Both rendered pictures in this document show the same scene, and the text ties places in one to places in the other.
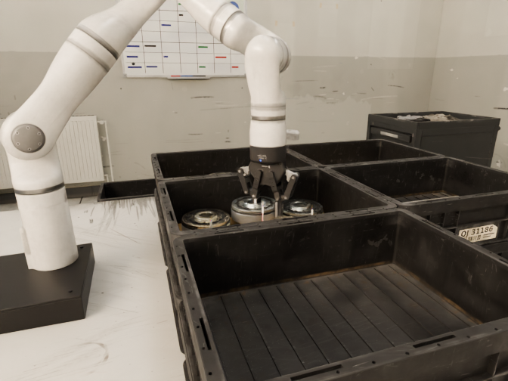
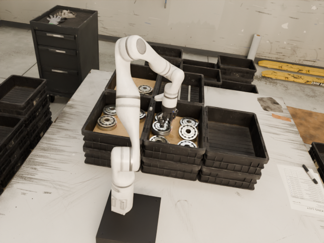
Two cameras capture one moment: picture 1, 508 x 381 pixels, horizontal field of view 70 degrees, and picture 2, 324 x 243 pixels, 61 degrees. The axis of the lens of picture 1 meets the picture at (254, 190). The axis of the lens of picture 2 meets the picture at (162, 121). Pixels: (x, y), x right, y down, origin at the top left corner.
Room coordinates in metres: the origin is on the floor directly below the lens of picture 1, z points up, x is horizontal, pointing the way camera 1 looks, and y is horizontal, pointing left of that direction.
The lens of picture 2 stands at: (0.37, 1.10, 1.77)
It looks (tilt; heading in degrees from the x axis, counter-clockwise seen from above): 37 degrees down; 289
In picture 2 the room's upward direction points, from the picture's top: 8 degrees clockwise
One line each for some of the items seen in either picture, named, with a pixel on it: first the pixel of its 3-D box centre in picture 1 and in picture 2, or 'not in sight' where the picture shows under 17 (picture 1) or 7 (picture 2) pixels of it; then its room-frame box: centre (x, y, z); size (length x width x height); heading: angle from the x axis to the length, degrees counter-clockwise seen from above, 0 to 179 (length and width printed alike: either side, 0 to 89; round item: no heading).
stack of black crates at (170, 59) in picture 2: not in sight; (162, 70); (1.40, -1.60, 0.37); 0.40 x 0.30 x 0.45; 18
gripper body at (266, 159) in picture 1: (267, 162); (168, 110); (0.74, -0.03, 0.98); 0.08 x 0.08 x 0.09
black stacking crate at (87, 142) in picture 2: (229, 181); (120, 121); (0.97, 0.07, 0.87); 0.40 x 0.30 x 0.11; 108
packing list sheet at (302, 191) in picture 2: not in sight; (304, 188); (-0.05, -0.14, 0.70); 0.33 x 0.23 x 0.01; 108
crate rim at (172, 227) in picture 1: (266, 198); (176, 122); (0.68, -0.02, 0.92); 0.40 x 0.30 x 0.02; 108
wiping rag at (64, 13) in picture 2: (440, 117); (66, 13); (2.37, -1.19, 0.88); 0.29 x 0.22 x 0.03; 108
